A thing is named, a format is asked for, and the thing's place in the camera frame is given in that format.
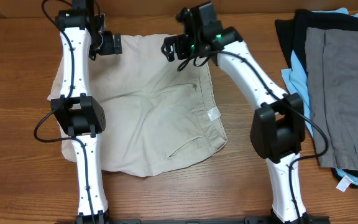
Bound black folded garment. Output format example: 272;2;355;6
274;9;358;189

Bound grey folded garment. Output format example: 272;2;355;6
305;28;358;170

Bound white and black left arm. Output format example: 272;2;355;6
51;0;122;224

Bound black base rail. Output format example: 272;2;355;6
56;215;331;224

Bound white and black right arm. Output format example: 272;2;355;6
161;2;312;223

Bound brown cardboard backdrop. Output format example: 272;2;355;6
0;0;358;18

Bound light blue folded garment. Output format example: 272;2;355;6
275;8;358;188

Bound beige khaki shorts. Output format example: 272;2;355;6
47;33;229;178

